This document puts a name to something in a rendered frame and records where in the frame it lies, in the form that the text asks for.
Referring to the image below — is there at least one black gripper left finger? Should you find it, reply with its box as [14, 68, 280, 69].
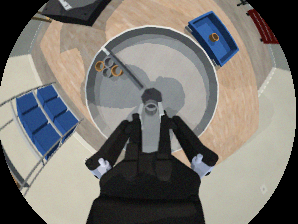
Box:
[85, 104, 145, 181]

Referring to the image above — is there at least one grey metal bushing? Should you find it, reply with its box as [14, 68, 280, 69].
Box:
[104, 57, 116, 68]
[102, 67, 113, 78]
[144, 99, 159, 117]

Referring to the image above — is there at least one bronze bushing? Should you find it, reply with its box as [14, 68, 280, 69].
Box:
[111, 65, 124, 76]
[209, 33, 219, 42]
[95, 61, 106, 71]

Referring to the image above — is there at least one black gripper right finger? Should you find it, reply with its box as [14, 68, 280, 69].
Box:
[155, 102, 219, 181]

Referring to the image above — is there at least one blue crate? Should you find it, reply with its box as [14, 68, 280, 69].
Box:
[185, 11, 239, 67]

